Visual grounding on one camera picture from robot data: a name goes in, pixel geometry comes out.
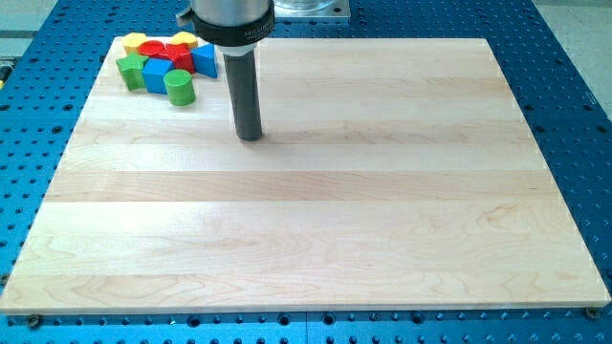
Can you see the light wooden board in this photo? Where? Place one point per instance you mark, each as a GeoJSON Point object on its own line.
{"type": "Point", "coordinates": [393, 174]}

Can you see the green star block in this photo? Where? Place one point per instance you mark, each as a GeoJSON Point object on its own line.
{"type": "Point", "coordinates": [130, 68]}

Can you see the yellow heart block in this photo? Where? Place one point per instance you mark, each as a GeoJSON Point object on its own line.
{"type": "Point", "coordinates": [187, 38]}

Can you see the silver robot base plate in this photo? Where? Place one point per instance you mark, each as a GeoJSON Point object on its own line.
{"type": "Point", "coordinates": [312, 10]}

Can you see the blue perforated table plate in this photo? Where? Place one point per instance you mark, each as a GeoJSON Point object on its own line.
{"type": "Point", "coordinates": [570, 119]}

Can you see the green cylinder block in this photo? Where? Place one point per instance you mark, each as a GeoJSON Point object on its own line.
{"type": "Point", "coordinates": [179, 87]}

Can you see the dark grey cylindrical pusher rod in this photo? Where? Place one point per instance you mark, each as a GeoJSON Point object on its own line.
{"type": "Point", "coordinates": [244, 96]}

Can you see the yellow hexagon block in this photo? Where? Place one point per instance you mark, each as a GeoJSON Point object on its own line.
{"type": "Point", "coordinates": [132, 41]}

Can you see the red cylinder block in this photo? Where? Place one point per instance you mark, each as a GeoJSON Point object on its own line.
{"type": "Point", "coordinates": [153, 49]}

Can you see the blue triangle block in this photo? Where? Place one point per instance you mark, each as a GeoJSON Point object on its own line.
{"type": "Point", "coordinates": [204, 60]}

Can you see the blue cube block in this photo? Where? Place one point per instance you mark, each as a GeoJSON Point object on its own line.
{"type": "Point", "coordinates": [153, 74]}

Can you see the red star block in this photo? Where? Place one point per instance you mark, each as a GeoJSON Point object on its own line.
{"type": "Point", "coordinates": [181, 57]}

